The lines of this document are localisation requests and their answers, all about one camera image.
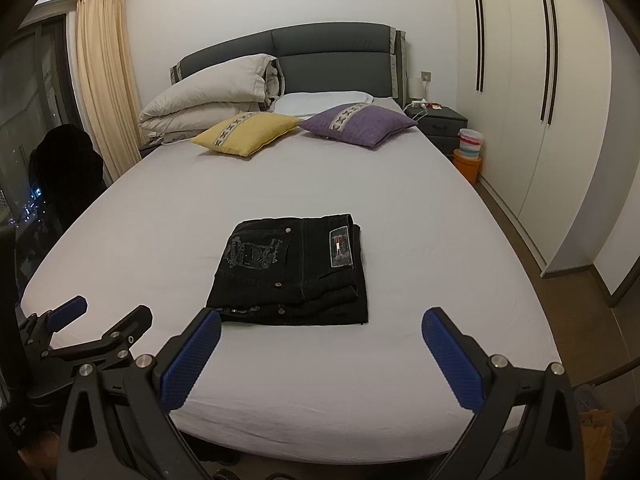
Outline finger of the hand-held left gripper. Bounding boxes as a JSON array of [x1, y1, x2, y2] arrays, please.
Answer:
[[20, 296, 89, 356], [39, 304, 153, 366]]

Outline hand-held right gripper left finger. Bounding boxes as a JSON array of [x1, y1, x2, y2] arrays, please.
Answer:
[[56, 307, 222, 480]]

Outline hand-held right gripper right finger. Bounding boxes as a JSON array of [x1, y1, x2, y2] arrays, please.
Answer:
[[421, 306, 586, 480]]

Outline black pants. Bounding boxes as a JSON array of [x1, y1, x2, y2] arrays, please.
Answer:
[[206, 214, 370, 326]]

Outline grey shoe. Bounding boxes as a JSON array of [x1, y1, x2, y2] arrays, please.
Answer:
[[572, 384, 601, 411]]

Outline bed with white sheet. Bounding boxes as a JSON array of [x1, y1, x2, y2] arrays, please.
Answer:
[[20, 95, 563, 448]]

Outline yellow paper bag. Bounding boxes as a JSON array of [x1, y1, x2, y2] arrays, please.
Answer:
[[580, 407, 618, 480]]

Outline orange box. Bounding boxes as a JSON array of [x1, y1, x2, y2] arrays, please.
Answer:
[[452, 151, 483, 186]]

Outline dark glass window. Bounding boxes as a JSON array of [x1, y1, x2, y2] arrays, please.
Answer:
[[0, 15, 113, 311]]

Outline striped white bucket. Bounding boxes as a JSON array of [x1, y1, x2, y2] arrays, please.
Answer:
[[457, 128, 484, 158]]

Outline cream curtain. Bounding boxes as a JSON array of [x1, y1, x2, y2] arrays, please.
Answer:
[[75, 0, 143, 183]]

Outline grey nightstand with drawers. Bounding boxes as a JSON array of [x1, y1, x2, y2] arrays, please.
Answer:
[[404, 105, 469, 153]]

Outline purple cushion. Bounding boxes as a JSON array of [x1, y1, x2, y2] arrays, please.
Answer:
[[298, 102, 418, 148]]

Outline yellow cushion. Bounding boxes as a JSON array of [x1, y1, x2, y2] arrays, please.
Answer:
[[191, 111, 303, 158]]

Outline white wardrobe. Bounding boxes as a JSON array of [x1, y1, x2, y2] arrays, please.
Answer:
[[447, 0, 640, 308]]

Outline folded beige duvet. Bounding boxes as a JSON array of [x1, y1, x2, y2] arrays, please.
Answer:
[[137, 53, 286, 146]]

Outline white pillow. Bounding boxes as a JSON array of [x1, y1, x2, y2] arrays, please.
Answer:
[[272, 91, 373, 116]]

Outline grey padded headboard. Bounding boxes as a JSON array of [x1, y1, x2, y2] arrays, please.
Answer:
[[170, 22, 408, 111]]

